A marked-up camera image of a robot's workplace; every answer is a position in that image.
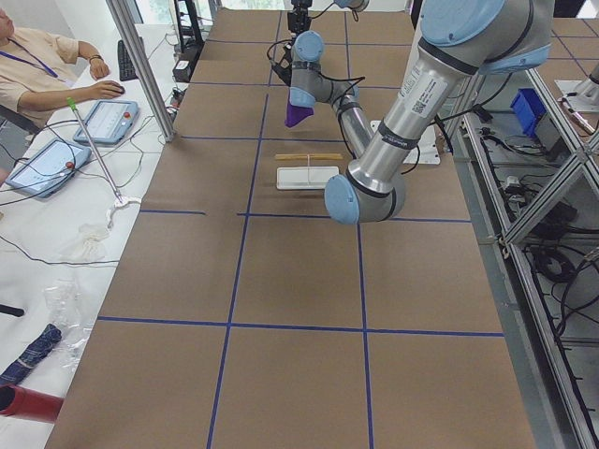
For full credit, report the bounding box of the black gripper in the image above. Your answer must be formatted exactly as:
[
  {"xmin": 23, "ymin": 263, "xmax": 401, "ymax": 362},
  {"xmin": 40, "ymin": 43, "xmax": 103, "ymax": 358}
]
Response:
[{"xmin": 287, "ymin": 0, "xmax": 313, "ymax": 34}]

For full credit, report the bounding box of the purple towel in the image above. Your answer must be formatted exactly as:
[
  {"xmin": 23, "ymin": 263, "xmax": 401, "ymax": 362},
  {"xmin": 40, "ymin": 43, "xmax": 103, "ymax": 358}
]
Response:
[{"xmin": 285, "ymin": 103, "xmax": 314, "ymax": 128}]

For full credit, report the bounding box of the wooden rack rod outer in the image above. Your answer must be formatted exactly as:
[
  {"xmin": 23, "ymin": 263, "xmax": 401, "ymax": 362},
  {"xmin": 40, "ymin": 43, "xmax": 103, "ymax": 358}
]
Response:
[{"xmin": 274, "ymin": 152, "xmax": 343, "ymax": 161}]

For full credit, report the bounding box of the white towel rack base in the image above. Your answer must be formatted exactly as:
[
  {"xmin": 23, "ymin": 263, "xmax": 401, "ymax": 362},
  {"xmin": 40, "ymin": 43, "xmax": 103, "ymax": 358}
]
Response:
[{"xmin": 276, "ymin": 166, "xmax": 340, "ymax": 191}]

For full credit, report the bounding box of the black keyboard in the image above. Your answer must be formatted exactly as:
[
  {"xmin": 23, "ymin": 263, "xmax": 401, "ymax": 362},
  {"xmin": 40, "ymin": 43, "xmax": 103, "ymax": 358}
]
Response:
[{"xmin": 117, "ymin": 39, "xmax": 138, "ymax": 81}]

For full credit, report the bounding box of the teach pendant far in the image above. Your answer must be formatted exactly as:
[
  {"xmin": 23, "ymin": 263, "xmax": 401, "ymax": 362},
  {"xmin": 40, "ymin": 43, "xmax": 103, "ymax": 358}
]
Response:
[{"xmin": 81, "ymin": 99, "xmax": 139, "ymax": 146}]

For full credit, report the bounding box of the teach pendant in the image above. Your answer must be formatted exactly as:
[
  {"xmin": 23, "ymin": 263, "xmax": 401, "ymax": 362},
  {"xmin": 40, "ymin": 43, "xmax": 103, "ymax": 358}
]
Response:
[
  {"xmin": 6, "ymin": 138, "xmax": 91, "ymax": 198},
  {"xmin": 81, "ymin": 99, "xmax": 139, "ymax": 146}
]

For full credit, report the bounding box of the reach grabber stick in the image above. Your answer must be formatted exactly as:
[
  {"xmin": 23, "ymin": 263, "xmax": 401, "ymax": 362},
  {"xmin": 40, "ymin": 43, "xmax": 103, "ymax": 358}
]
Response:
[{"xmin": 66, "ymin": 96, "xmax": 141, "ymax": 229}]

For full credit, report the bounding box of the blue storage bin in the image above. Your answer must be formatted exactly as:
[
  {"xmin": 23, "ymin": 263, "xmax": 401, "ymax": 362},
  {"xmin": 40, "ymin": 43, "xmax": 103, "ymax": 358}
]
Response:
[{"xmin": 510, "ymin": 88, "xmax": 547, "ymax": 138}]

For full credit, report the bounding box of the seated person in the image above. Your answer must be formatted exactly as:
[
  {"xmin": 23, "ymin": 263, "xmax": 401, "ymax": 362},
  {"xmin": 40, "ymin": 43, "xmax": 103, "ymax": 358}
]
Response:
[{"xmin": 1, "ymin": 12, "xmax": 122, "ymax": 128}]

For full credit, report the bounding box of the teach pendant near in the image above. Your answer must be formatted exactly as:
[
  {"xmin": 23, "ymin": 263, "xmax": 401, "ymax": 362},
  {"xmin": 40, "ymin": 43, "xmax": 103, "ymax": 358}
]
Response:
[{"xmin": 6, "ymin": 138, "xmax": 91, "ymax": 198}]

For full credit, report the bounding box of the clear plastic wrap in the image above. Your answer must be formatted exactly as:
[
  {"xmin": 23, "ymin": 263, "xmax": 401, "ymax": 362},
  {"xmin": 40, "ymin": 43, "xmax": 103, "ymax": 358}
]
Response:
[{"xmin": 43, "ymin": 280, "xmax": 94, "ymax": 372}]

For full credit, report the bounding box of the folded dark umbrella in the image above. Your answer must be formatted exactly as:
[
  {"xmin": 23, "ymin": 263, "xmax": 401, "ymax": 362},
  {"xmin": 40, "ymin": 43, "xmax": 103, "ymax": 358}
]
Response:
[{"xmin": 1, "ymin": 324, "xmax": 62, "ymax": 386}]

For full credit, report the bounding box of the red cylinder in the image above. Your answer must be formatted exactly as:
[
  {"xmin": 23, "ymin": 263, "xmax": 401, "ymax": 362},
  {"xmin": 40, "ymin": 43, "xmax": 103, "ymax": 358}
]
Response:
[{"xmin": 1, "ymin": 384, "xmax": 64, "ymax": 423}]

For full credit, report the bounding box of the aluminium frame post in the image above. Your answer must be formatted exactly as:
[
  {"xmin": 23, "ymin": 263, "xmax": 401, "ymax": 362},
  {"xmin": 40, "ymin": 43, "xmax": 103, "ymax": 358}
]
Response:
[{"xmin": 106, "ymin": 0, "xmax": 175, "ymax": 142}]

